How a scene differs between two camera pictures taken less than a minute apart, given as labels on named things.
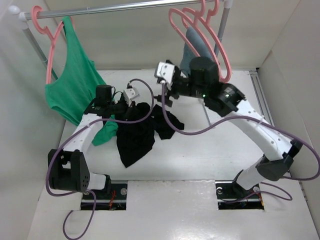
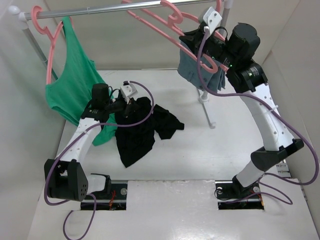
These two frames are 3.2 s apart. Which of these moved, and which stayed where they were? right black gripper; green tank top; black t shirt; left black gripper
Moved: right black gripper
Stayed: left black gripper; black t shirt; green tank top
